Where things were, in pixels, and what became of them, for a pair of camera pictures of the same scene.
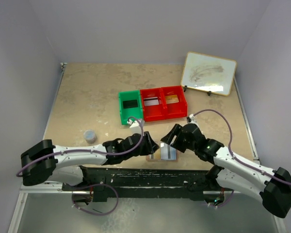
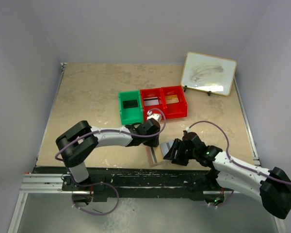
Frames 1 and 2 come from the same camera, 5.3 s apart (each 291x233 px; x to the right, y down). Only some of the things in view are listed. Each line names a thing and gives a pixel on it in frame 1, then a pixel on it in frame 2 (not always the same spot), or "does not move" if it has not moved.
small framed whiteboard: (208, 73) does not move
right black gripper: (177, 135) -> (178, 150)
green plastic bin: (130, 105) does not move
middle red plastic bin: (154, 104) does not move
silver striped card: (168, 152) does not move
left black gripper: (147, 142) -> (154, 140)
